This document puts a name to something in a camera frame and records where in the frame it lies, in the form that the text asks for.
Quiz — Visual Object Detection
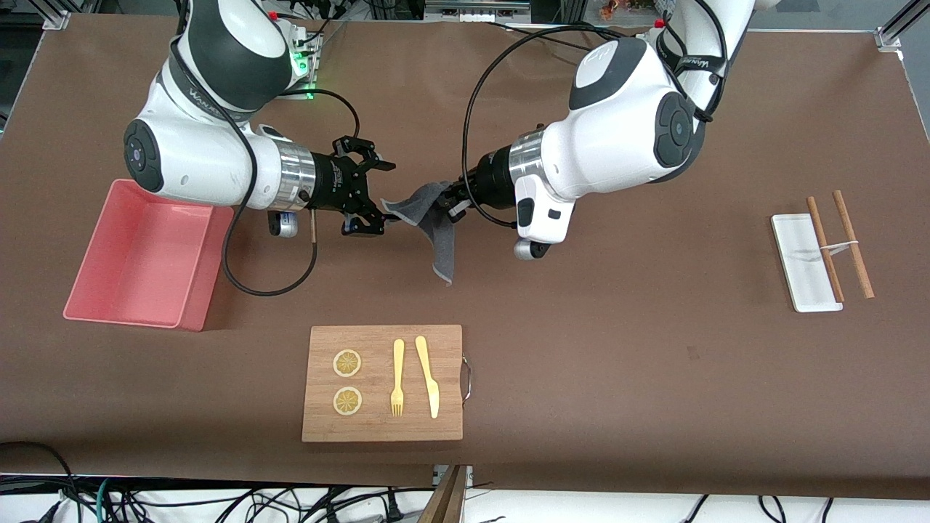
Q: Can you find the dark grey cloth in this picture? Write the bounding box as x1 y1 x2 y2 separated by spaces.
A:
381 182 457 285

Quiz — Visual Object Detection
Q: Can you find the yellow plastic fork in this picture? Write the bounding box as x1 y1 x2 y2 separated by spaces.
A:
390 339 405 418

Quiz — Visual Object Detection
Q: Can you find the brown table cover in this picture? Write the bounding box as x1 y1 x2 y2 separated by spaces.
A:
0 13 930 502

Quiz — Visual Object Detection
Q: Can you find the yellow plastic knife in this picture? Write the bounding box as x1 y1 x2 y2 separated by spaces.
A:
415 336 440 420

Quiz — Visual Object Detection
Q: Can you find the wooden cutting board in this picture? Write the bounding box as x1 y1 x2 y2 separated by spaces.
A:
302 325 464 442

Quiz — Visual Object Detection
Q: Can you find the pink plastic bin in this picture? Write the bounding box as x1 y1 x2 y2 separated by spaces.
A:
62 179 235 332

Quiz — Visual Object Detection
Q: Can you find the wooden plank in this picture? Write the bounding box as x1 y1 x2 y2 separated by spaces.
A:
418 465 466 523

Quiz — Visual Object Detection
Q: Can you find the white rectangular tray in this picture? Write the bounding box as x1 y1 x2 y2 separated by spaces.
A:
771 214 844 313

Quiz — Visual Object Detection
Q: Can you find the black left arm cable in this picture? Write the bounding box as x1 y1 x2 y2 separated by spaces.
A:
462 0 729 230

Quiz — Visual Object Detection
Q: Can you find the black cable across table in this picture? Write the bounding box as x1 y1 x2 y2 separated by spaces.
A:
483 20 607 53

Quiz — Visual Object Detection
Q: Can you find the black plug with cable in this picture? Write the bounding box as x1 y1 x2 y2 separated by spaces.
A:
320 485 405 522

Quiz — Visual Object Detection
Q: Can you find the black looped floor cable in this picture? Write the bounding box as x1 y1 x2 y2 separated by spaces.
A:
0 441 77 509

